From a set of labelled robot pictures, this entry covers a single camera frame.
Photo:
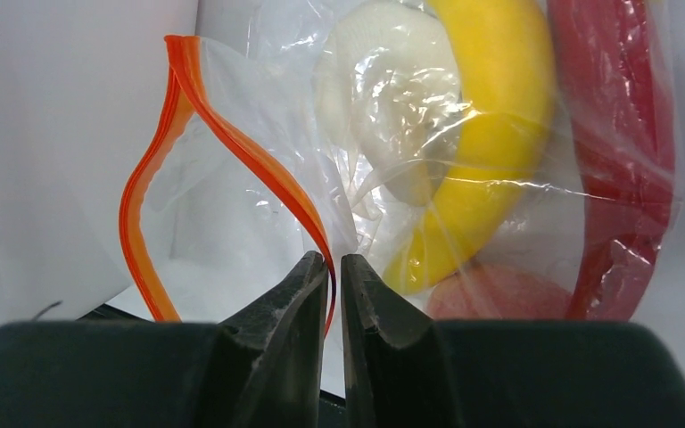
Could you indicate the red fake fruit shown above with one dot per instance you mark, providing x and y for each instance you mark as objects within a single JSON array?
[{"x": 493, "y": 291}]

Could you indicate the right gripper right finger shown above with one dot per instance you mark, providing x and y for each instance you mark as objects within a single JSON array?
[{"x": 404, "y": 369}]

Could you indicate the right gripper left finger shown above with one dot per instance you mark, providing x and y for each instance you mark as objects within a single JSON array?
[{"x": 260, "y": 367}]

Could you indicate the white fake garlic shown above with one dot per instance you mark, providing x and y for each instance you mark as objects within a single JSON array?
[{"x": 385, "y": 85}]

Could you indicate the red fake chili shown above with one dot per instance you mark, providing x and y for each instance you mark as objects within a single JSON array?
[{"x": 618, "y": 92}]

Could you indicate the clear zip top bag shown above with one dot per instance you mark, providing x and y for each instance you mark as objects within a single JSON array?
[{"x": 238, "y": 181}]

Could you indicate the yellow fake pepper in bag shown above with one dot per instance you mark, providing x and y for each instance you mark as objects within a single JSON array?
[{"x": 506, "y": 64}]

